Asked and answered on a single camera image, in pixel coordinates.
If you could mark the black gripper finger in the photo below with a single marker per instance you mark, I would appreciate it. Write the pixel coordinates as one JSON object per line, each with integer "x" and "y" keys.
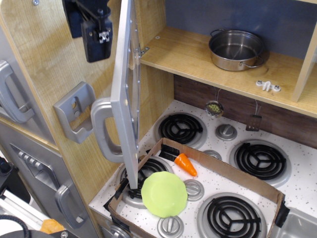
{"x": 74, "y": 23}
{"x": 97, "y": 37}

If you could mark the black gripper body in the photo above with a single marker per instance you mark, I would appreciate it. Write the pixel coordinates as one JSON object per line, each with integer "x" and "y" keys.
{"x": 84, "y": 10}

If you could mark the grey toy microwave door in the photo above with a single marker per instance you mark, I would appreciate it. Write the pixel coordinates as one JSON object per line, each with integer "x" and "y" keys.
{"x": 116, "y": 119}

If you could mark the metal door hinge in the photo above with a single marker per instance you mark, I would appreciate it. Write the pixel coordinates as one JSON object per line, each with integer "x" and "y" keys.
{"x": 144, "y": 50}

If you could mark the back left stove burner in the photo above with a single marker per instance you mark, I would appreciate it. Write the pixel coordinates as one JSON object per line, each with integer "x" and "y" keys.
{"x": 183, "y": 128}

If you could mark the stove burner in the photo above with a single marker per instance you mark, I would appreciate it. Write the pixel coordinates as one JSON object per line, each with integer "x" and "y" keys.
{"x": 229, "y": 215}
{"x": 133, "y": 197}
{"x": 262, "y": 159}
{"x": 183, "y": 128}

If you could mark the hanging round toy strainer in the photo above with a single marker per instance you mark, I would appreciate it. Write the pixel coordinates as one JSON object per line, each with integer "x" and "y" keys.
{"x": 213, "y": 107}

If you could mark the front left stove burner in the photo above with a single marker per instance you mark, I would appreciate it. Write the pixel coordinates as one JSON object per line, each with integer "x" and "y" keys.
{"x": 133, "y": 197}

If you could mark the grey ice dispenser panel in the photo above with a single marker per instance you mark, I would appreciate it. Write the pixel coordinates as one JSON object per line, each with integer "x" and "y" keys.
{"x": 38, "y": 169}

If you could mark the orange toy carrot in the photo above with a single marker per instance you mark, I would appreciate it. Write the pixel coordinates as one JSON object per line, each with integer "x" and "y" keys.
{"x": 185, "y": 164}

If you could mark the grey back stove knob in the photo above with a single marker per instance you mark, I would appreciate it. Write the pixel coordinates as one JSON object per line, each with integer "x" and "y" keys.
{"x": 226, "y": 132}

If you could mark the grey stove knob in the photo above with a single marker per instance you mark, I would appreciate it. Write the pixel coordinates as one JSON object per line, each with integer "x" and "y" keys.
{"x": 195, "y": 190}
{"x": 226, "y": 132}
{"x": 170, "y": 227}

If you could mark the grey small middle knob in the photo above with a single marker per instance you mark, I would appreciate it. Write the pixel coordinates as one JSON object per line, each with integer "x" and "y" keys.
{"x": 213, "y": 154}

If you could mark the green plastic plate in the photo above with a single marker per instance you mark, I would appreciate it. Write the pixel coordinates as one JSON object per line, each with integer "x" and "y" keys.
{"x": 164, "y": 194}

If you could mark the white plastic door latch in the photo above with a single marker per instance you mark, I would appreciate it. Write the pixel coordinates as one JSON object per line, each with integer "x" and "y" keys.
{"x": 267, "y": 86}

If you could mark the hanging toy spatula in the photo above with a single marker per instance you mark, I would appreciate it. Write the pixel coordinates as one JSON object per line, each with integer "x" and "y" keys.
{"x": 254, "y": 121}

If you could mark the grey centre stove knob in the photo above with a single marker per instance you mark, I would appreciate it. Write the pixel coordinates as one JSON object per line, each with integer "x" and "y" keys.
{"x": 195, "y": 190}

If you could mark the orange cloth piece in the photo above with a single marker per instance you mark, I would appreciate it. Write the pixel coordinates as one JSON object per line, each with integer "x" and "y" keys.
{"x": 50, "y": 226}

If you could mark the grey oven knob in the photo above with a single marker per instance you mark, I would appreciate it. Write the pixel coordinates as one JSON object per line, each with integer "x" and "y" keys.
{"x": 118, "y": 232}

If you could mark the grey front stove knob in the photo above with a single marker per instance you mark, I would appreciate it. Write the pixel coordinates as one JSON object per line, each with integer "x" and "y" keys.
{"x": 170, "y": 227}

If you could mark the back right stove burner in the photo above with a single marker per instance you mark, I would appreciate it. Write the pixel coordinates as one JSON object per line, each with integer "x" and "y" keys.
{"x": 262, "y": 159}

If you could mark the front right stove burner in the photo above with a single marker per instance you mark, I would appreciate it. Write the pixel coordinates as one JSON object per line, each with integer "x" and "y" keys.
{"x": 229, "y": 215}

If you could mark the steel sink basin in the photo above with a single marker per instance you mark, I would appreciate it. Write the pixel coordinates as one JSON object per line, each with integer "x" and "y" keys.
{"x": 297, "y": 225}

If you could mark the grey wall phone holder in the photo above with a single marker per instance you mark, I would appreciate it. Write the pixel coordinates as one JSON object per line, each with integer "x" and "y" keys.
{"x": 71, "y": 106}

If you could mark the grey upper fridge handle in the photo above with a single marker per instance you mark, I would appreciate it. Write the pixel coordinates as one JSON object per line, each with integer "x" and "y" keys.
{"x": 9, "y": 92}

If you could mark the grey fridge handle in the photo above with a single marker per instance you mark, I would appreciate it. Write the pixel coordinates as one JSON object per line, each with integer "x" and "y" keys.
{"x": 9, "y": 92}
{"x": 61, "y": 199}

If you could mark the steel pot with handles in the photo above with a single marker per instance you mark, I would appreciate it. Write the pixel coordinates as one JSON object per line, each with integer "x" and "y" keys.
{"x": 236, "y": 50}

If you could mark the grey lower fridge handle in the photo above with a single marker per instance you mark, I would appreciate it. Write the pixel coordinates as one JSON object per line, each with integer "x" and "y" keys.
{"x": 61, "y": 199}

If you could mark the brown cardboard frame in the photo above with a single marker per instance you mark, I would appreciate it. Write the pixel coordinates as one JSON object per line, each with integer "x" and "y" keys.
{"x": 215, "y": 176}

